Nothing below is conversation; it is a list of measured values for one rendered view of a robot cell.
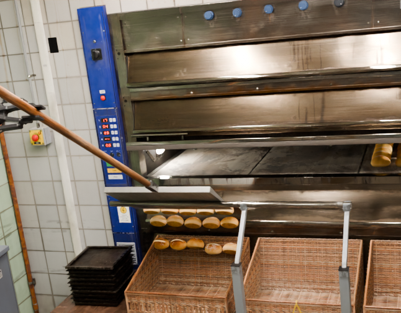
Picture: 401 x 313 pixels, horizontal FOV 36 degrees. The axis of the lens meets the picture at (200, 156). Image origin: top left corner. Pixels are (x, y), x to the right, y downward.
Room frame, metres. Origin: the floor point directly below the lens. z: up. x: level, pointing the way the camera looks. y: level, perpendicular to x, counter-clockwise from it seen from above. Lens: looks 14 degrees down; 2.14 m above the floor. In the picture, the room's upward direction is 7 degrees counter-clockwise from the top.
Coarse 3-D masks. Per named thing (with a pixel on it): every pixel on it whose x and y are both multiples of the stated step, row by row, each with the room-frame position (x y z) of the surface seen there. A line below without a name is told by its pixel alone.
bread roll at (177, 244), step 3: (174, 240) 3.26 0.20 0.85; (177, 240) 3.25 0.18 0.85; (180, 240) 3.25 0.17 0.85; (183, 240) 3.26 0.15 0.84; (171, 243) 3.26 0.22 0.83; (174, 243) 3.25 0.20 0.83; (177, 243) 3.24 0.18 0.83; (180, 243) 3.24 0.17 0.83; (183, 243) 3.24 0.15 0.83; (186, 243) 3.25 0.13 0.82; (171, 246) 3.26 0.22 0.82; (174, 246) 3.24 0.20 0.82; (177, 246) 3.24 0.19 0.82; (180, 246) 3.23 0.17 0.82; (183, 246) 3.23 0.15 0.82; (186, 246) 3.25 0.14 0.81; (174, 249) 3.25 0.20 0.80; (177, 249) 3.24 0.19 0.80; (180, 249) 3.24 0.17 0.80
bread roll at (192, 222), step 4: (188, 220) 3.22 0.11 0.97; (192, 220) 3.21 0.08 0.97; (196, 220) 3.21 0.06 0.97; (200, 220) 3.23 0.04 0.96; (184, 224) 3.23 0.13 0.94; (188, 224) 3.22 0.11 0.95; (192, 224) 3.21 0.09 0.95; (196, 224) 3.20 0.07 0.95; (200, 224) 3.21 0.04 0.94; (192, 228) 3.24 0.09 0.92; (196, 228) 3.23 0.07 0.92
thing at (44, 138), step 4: (32, 128) 3.60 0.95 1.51; (36, 128) 3.58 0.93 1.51; (40, 128) 3.56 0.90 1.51; (44, 128) 3.56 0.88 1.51; (48, 128) 3.60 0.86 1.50; (32, 132) 3.57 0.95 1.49; (36, 132) 3.56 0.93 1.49; (44, 132) 3.56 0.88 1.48; (48, 132) 3.59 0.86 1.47; (40, 136) 3.55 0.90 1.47; (44, 136) 3.55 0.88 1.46; (48, 136) 3.59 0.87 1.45; (32, 140) 3.57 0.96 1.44; (40, 140) 3.55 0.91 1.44; (44, 140) 3.55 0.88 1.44; (48, 140) 3.58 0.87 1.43; (32, 144) 3.57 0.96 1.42; (36, 144) 3.56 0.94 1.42; (40, 144) 3.55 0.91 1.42; (44, 144) 3.55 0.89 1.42
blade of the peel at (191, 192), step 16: (112, 192) 2.92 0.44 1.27; (128, 192) 2.89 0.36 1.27; (144, 192) 2.86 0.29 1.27; (160, 192) 2.83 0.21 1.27; (176, 192) 2.80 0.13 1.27; (192, 192) 2.77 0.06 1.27; (208, 192) 2.74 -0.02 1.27; (144, 208) 3.18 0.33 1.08; (160, 208) 3.15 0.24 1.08; (176, 208) 3.11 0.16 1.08; (192, 208) 3.08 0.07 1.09; (208, 208) 3.04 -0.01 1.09; (224, 208) 3.01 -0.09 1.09
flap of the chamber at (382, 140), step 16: (192, 144) 3.14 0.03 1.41; (208, 144) 3.11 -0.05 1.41; (224, 144) 3.08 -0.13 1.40; (240, 144) 3.05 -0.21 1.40; (256, 144) 3.02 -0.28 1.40; (272, 144) 2.99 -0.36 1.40; (288, 144) 2.96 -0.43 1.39; (304, 144) 2.93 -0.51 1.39; (320, 144) 2.90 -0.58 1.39; (336, 144) 2.88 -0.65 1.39
